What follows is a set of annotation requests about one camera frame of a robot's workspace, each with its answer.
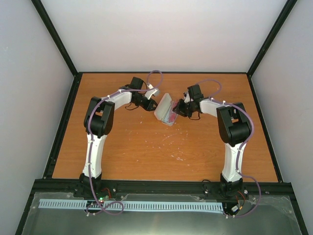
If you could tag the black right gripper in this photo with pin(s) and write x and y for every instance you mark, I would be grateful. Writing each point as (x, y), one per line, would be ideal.
(179, 110)

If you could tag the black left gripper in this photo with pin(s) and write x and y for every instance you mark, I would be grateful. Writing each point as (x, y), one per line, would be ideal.
(149, 107)

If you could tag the pink transparent sunglasses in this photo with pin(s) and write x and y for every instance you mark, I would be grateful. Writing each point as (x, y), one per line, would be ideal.
(170, 117)

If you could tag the pink glasses case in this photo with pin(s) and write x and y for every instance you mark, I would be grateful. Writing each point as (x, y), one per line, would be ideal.
(163, 106)

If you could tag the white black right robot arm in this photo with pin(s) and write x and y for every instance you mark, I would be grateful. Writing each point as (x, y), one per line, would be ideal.
(235, 129)

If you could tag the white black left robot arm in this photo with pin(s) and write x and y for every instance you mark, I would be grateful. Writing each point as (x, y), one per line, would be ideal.
(98, 124)

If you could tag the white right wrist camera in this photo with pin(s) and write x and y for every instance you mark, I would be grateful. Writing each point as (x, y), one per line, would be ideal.
(187, 97)

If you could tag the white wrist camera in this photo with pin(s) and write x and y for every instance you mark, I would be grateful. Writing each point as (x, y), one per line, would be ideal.
(187, 97)
(152, 91)

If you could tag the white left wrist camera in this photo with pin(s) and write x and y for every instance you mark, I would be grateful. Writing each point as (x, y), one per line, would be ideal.
(152, 91)

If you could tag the black aluminium frame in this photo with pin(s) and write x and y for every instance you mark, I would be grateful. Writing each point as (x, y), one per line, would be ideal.
(47, 184)

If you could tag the metal base plate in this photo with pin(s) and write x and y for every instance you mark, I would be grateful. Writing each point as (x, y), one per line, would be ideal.
(268, 215)

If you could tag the light blue slotted cable duct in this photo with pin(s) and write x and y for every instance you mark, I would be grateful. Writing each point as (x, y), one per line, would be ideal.
(133, 206)

